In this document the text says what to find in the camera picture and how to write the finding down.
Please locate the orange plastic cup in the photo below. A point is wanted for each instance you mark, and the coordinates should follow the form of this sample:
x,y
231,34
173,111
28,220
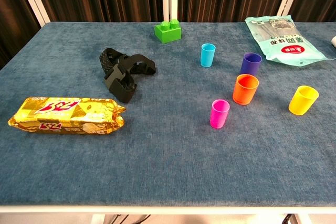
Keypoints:
x,y
244,93

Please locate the light blue plastic cup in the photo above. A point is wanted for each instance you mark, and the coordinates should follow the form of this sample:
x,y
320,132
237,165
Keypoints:
x,y
207,56

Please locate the white table frame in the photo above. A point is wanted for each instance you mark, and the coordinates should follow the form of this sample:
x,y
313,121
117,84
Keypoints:
x,y
168,209

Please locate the teal cleaning cloth package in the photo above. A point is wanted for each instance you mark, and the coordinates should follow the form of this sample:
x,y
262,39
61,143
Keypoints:
x,y
283,48

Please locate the pink plastic cup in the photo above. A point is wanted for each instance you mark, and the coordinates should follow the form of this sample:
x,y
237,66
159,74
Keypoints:
x,y
219,116

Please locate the green toy building block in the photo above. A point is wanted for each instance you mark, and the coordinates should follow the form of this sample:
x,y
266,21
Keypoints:
x,y
166,33

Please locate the gold biscuit packet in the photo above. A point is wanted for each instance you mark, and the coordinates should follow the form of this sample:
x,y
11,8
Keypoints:
x,y
65,116

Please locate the blue velvet table cover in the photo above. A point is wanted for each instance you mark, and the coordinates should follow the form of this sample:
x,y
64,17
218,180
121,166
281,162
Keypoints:
x,y
168,155

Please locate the yellow plastic cup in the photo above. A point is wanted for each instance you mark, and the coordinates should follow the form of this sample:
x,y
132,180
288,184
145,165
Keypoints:
x,y
302,103

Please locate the purple plastic cup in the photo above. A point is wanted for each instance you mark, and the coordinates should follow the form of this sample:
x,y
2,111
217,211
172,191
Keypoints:
x,y
249,65

